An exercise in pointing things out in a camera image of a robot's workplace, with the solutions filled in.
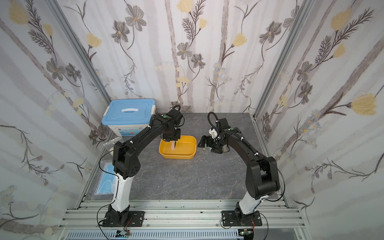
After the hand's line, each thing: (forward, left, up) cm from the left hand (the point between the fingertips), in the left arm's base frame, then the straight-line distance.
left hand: (179, 138), depth 91 cm
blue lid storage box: (+13, +32, +5) cm, 35 cm away
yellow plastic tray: (-4, -4, -6) cm, 8 cm away
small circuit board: (-47, +26, -12) cm, 55 cm away
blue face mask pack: (-23, +42, -12) cm, 50 cm away
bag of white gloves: (+3, +49, -11) cm, 50 cm away
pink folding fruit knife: (-5, +4, -1) cm, 6 cm away
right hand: (-7, -17, +2) cm, 19 cm away
